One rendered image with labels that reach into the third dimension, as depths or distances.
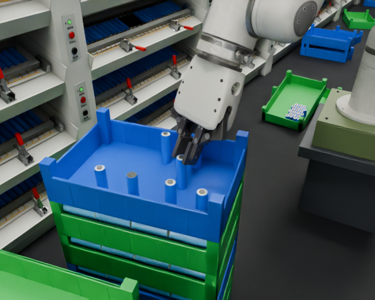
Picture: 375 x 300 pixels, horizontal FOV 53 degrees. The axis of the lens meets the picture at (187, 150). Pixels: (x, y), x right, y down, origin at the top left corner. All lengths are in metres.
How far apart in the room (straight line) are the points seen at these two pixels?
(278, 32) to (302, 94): 1.46
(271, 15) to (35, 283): 0.53
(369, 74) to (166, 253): 0.79
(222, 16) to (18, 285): 0.52
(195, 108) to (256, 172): 0.94
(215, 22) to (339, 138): 0.69
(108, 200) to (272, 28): 0.35
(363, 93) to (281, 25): 0.70
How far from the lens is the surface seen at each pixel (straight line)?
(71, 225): 0.70
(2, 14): 1.00
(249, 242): 1.24
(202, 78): 0.59
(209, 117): 0.58
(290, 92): 2.00
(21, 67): 1.10
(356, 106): 1.22
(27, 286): 0.68
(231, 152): 0.71
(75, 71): 1.12
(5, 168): 1.12
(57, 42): 1.07
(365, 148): 1.18
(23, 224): 1.23
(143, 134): 0.76
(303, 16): 0.54
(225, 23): 0.57
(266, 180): 1.48
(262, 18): 0.54
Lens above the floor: 0.91
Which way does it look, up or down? 35 degrees down
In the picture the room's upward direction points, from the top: straight up
